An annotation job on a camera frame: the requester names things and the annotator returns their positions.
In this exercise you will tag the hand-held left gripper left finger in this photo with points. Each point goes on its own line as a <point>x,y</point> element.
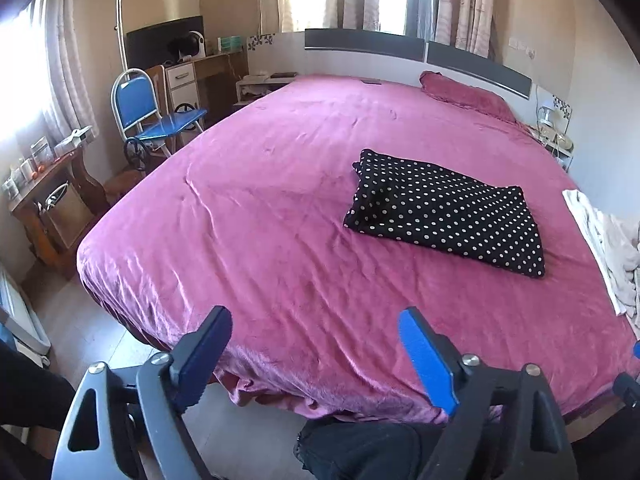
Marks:
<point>192,380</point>

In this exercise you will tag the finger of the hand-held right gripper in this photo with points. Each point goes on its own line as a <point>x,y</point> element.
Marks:
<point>629,387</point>

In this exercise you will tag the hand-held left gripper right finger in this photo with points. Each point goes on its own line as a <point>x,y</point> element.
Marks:
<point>430,365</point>

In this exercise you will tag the black polka dot garment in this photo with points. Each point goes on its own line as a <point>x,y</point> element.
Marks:
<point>440,210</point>

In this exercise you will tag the person's black pants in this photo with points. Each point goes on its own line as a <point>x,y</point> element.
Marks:
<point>360,450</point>

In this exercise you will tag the white crumpled cloth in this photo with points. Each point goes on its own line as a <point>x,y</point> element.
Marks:
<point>605,250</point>

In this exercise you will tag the white floor heater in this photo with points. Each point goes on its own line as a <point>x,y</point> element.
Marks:
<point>20,315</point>

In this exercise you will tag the pink bed blanket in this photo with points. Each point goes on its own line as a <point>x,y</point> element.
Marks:
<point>275,210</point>

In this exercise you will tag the wooden side table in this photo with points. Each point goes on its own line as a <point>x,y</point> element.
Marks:
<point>60,195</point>

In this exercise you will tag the black pedal wheel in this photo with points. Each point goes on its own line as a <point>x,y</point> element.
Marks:
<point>136,156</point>

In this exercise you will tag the pink pillow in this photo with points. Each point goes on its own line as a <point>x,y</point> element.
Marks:
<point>460,92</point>

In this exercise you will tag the blue folding chair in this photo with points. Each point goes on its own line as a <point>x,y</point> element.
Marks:
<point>131,105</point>

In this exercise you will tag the white drawer cabinet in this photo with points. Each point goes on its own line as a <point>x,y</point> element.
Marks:
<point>181,85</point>

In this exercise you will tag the white low shelf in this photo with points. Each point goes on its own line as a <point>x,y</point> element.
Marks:
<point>255,87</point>

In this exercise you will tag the wooden desk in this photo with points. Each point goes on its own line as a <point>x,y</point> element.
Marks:
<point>220,75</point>

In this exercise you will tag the white and grey headboard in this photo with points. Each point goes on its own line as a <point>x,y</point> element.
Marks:
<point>350,55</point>

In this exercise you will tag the sheer side curtain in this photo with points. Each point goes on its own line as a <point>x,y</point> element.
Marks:
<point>65,70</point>

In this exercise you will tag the white headphones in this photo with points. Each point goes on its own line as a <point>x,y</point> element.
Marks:
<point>197,44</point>

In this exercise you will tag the teal box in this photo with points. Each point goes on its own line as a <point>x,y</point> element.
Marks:
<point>231,44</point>

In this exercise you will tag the black monitor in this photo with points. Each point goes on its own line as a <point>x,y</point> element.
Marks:
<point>150,42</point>

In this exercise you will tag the white curved pole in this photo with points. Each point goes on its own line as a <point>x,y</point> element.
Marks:
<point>120,20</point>

